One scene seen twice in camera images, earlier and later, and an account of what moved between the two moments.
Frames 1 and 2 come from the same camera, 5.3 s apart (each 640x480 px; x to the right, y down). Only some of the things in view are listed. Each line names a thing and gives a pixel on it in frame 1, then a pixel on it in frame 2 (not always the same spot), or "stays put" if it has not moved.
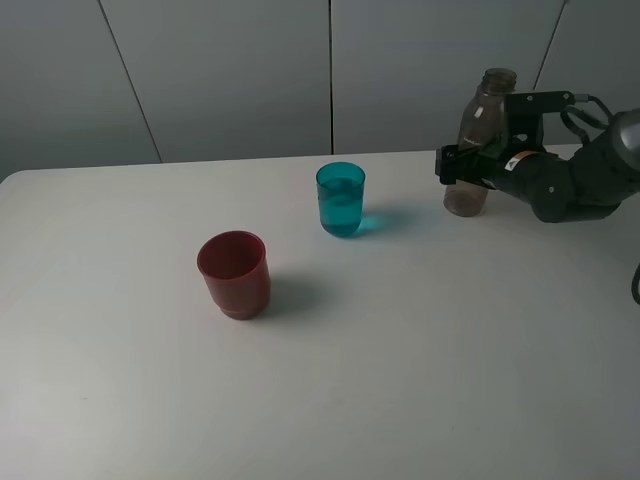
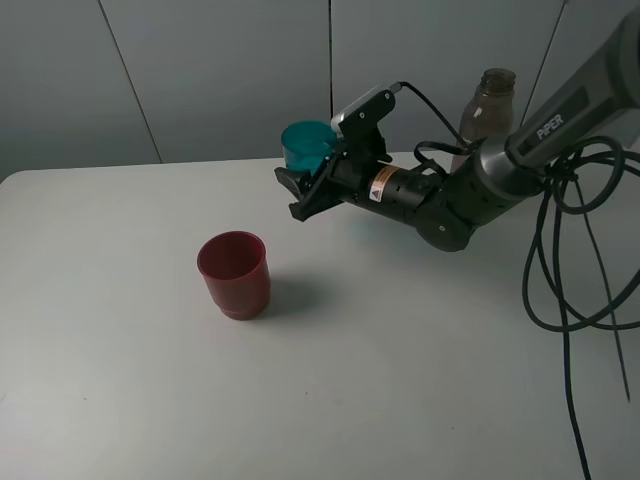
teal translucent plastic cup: (340, 189) -> (307, 145)
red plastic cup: (236, 267) stays put
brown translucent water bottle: (481, 125) stays put
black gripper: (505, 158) -> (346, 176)
